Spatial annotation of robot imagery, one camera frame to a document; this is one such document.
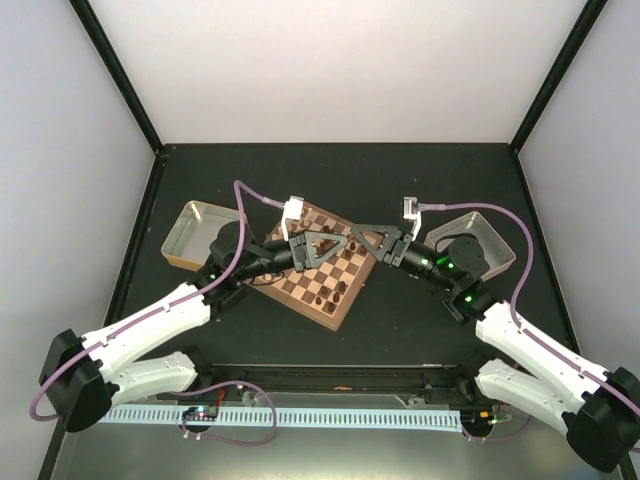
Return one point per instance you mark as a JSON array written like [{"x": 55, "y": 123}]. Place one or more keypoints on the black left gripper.
[{"x": 302, "y": 261}]

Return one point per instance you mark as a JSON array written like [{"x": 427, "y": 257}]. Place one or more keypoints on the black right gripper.
[{"x": 394, "y": 241}]

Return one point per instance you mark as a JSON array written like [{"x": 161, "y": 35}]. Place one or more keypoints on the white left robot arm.
[{"x": 85, "y": 376}]

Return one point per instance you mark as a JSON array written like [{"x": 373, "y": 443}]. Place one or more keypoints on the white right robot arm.
[{"x": 595, "y": 409}]

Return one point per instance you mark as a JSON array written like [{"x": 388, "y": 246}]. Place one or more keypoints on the wooden chess board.
[{"x": 345, "y": 272}]

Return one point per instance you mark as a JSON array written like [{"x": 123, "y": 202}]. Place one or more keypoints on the yellow metal tin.
[{"x": 197, "y": 226}]

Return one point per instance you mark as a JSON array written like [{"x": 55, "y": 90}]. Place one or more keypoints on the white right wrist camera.
[{"x": 411, "y": 212}]

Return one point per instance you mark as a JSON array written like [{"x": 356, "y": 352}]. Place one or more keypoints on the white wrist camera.
[
  {"x": 411, "y": 212},
  {"x": 292, "y": 210}
]

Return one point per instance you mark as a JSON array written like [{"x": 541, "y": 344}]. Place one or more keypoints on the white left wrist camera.
[{"x": 292, "y": 210}]

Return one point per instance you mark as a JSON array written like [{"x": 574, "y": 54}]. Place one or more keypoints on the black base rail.
[{"x": 438, "y": 384}]

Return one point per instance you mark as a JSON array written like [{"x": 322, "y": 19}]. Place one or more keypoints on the white slotted cable duct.
[{"x": 332, "y": 418}]

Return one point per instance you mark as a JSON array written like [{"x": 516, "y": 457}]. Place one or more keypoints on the black frame post right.
[{"x": 572, "y": 45}]

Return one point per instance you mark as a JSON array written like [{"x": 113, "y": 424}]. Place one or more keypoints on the black frame post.
[
  {"x": 572, "y": 45},
  {"x": 103, "y": 46}
]

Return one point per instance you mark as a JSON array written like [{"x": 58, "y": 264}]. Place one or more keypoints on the black frame post left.
[{"x": 103, "y": 46}]

